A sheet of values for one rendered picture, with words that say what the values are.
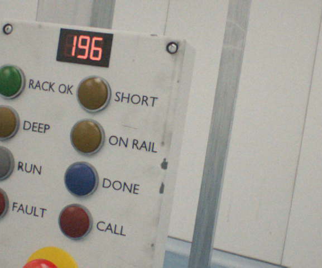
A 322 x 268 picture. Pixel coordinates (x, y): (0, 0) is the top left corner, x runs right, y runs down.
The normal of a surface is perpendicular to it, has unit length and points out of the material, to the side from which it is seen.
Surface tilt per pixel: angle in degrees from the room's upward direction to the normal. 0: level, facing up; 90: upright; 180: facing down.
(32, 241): 90
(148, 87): 90
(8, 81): 91
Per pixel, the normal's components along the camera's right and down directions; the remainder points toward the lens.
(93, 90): -0.22, -0.03
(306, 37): -0.44, -0.02
